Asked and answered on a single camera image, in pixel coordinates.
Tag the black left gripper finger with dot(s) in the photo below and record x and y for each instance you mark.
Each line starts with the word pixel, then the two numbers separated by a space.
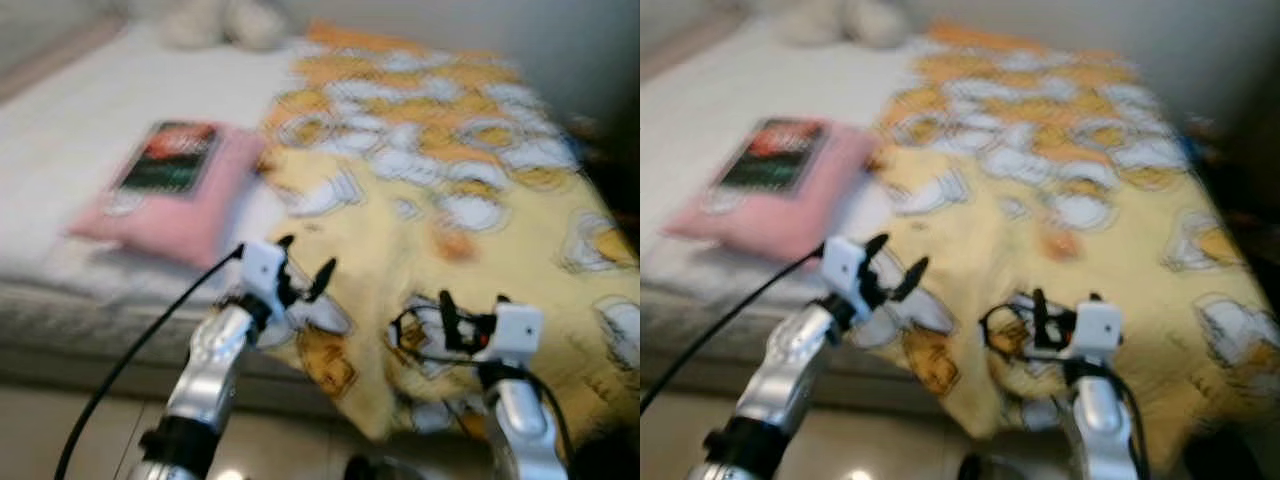
pixel 910 280
pixel 877 244
pixel 322 280
pixel 286 243

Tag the yellow cartoon egg blanket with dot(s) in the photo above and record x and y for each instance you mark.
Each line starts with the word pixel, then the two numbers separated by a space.
pixel 430 200
pixel 1050 200

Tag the dark red green book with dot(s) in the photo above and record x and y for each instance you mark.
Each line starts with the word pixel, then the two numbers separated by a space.
pixel 170 158
pixel 775 157

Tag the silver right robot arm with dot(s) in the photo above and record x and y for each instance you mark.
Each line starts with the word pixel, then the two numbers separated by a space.
pixel 1100 420
pixel 520 420

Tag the pink pillow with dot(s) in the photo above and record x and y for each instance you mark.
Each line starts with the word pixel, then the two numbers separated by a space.
pixel 790 225
pixel 190 228

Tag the dark grey robot right leg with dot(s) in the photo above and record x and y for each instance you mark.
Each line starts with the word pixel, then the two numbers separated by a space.
pixel 370 470
pixel 985 470

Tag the dark wardrobe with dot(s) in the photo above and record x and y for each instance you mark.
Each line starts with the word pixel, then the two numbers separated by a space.
pixel 1255 190
pixel 630 160

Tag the white sheeted bed mattress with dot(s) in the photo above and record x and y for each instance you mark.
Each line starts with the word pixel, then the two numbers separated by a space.
pixel 80 110
pixel 700 110

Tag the beige plush toy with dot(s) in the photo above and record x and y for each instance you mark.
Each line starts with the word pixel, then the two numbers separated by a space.
pixel 225 22
pixel 840 20

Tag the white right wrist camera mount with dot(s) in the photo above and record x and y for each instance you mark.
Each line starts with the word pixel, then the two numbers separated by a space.
pixel 520 332
pixel 1097 328

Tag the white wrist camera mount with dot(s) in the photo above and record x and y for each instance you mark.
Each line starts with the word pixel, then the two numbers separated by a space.
pixel 1097 328
pixel 520 332
pixel 262 268
pixel 843 265

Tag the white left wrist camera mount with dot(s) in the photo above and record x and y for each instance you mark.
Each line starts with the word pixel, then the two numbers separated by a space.
pixel 262 268
pixel 843 265

